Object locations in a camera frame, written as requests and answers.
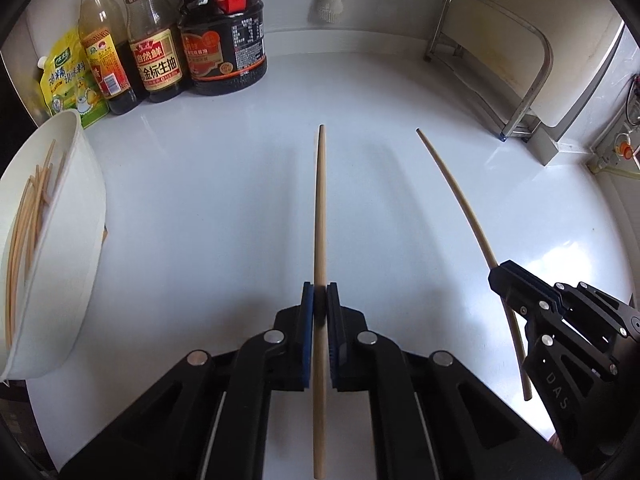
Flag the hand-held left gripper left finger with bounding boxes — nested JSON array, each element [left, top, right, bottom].
[[57, 282, 317, 480]]

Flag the single wooden chopstick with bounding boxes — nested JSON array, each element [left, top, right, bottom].
[[311, 124, 330, 480], [416, 128, 533, 402]]

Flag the metal cutting board rack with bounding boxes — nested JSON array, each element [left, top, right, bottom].
[[425, 0, 555, 142]]

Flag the yellow-capped soy sauce bottle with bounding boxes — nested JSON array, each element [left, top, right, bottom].
[[116, 0, 185, 104]]

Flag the yellow seasoning pouch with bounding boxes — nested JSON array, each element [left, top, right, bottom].
[[37, 27, 110, 131]]

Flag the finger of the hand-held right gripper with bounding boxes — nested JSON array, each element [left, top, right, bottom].
[[504, 260, 640, 341], [489, 266, 626, 461]]

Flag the red-capped soy sauce jug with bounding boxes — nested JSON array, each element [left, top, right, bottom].
[[177, 0, 268, 97]]

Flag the white round basin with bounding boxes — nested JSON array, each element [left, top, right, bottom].
[[0, 109, 108, 381]]

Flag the pile of wooden chopsticks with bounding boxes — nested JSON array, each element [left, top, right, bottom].
[[5, 140, 68, 351]]

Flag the yellow-capped vinegar bottle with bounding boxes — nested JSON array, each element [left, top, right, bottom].
[[76, 0, 138, 116]]

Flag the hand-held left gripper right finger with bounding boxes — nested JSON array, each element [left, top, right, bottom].
[[325, 282, 583, 480]]

